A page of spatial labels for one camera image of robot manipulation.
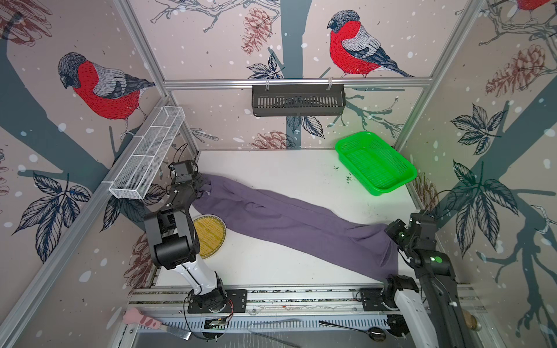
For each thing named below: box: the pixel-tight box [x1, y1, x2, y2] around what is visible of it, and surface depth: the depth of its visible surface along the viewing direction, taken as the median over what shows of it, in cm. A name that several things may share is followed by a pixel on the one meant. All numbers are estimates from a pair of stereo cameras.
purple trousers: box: [192, 173, 399, 281], surface depth 94 cm
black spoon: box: [318, 320, 387, 343], surface depth 68 cm
